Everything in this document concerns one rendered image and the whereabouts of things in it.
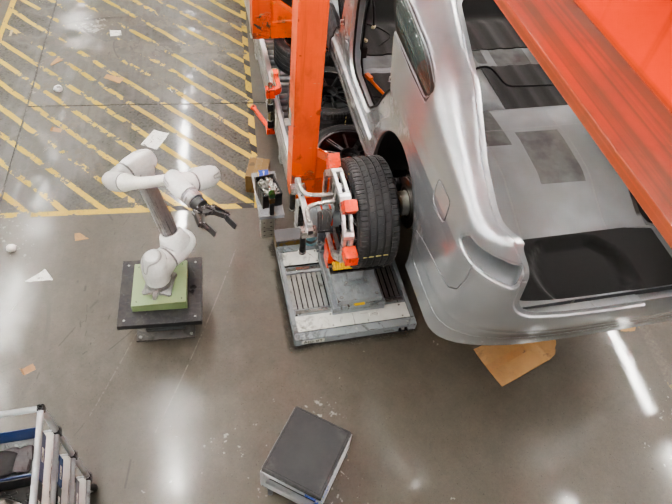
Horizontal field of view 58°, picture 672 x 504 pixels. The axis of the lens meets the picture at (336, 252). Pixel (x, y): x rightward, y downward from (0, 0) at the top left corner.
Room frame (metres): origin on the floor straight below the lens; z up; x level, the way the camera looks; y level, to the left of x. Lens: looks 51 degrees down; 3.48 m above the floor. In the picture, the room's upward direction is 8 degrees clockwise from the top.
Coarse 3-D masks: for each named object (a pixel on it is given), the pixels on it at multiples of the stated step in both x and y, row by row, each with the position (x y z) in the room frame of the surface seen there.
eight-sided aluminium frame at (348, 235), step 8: (336, 168) 2.54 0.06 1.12; (328, 176) 2.65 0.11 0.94; (336, 176) 2.48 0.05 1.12; (344, 176) 2.49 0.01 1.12; (336, 184) 2.42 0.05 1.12; (344, 184) 2.42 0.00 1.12; (344, 192) 2.36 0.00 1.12; (344, 216) 2.25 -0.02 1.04; (352, 216) 2.27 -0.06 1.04; (344, 224) 2.22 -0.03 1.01; (352, 224) 2.24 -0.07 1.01; (328, 232) 2.49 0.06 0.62; (344, 232) 2.19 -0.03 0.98; (352, 232) 2.20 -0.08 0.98; (328, 240) 2.44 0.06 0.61; (336, 240) 2.44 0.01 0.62; (344, 240) 2.17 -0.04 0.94; (352, 240) 2.19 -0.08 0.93; (336, 248) 2.40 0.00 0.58; (336, 256) 2.25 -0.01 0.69
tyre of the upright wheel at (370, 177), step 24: (360, 168) 2.51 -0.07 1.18; (384, 168) 2.53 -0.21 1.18; (360, 192) 2.34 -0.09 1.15; (384, 192) 2.37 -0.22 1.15; (360, 216) 2.24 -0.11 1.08; (384, 216) 2.27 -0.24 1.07; (360, 240) 2.17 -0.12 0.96; (384, 240) 2.21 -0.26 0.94; (360, 264) 2.16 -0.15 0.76; (384, 264) 2.24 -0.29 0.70
